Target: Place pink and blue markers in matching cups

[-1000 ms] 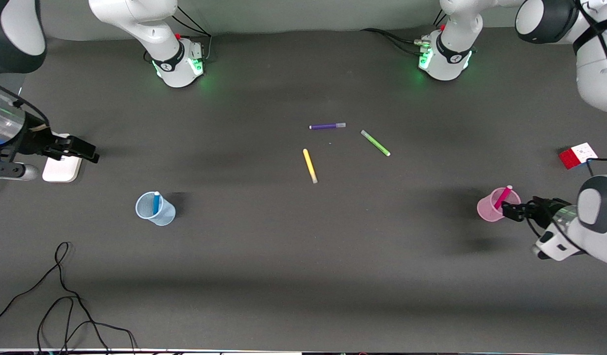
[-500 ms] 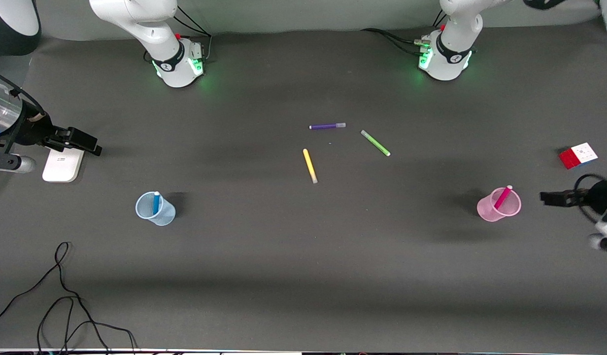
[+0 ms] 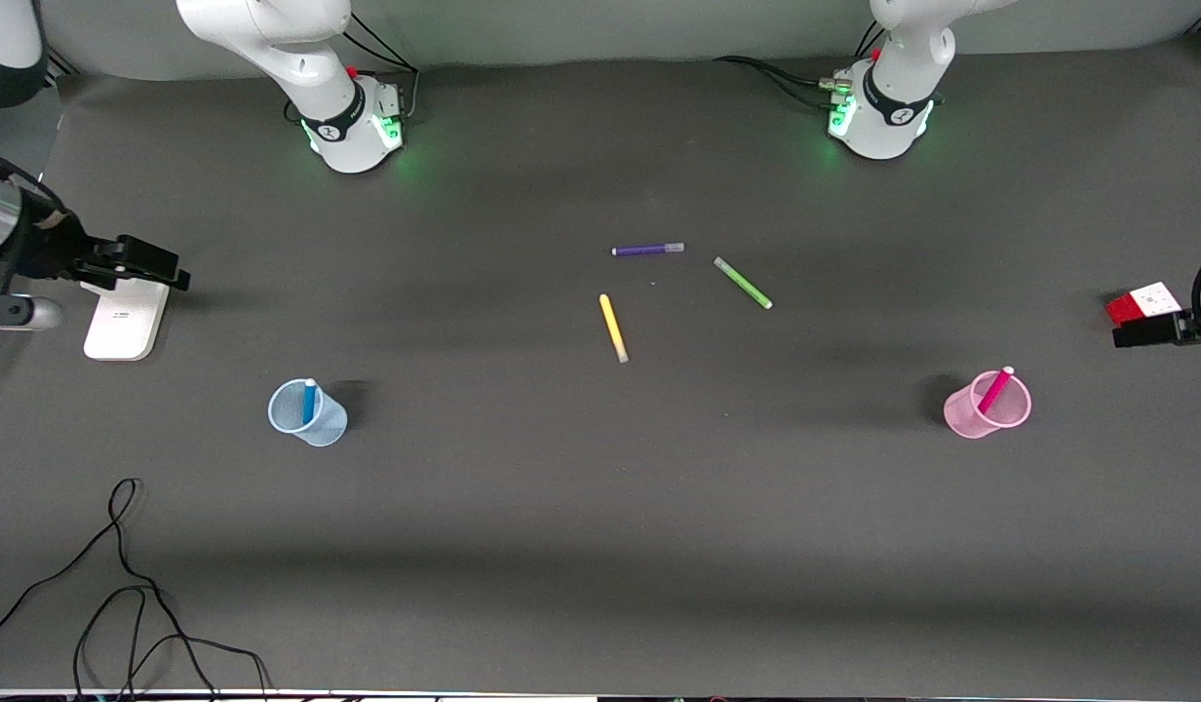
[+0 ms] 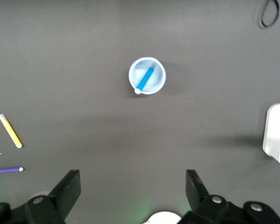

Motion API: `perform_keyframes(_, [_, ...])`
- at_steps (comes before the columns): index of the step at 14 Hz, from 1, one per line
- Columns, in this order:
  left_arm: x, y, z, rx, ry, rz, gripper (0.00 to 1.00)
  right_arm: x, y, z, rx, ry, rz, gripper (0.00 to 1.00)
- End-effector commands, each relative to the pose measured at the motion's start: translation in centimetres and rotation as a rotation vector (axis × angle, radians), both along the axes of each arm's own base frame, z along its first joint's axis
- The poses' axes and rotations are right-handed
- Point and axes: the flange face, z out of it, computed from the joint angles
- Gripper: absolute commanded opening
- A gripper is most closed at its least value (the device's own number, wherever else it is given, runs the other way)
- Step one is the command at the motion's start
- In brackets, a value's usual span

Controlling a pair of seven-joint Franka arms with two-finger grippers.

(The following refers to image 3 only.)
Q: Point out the green marker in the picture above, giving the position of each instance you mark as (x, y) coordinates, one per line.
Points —
(743, 284)

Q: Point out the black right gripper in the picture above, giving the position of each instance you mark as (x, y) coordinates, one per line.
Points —
(55, 252)

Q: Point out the pink plastic cup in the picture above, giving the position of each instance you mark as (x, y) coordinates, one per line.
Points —
(986, 414)

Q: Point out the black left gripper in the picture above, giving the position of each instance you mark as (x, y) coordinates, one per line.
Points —
(1159, 331)

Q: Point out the purple marker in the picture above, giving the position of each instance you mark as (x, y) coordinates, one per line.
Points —
(647, 250)

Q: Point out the rubik's cube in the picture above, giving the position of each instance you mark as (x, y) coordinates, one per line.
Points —
(1142, 302)

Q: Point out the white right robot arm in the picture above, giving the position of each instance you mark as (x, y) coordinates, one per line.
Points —
(308, 78)

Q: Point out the white stand with pole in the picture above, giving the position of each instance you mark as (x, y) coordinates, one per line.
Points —
(123, 322)

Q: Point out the pink marker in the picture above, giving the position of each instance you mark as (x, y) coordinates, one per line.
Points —
(995, 388)

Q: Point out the blue plastic cup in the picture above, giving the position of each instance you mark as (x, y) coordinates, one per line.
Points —
(306, 417)

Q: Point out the yellow marker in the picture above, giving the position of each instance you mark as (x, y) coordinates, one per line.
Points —
(613, 329)

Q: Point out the blue marker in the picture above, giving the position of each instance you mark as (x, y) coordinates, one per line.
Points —
(309, 400)

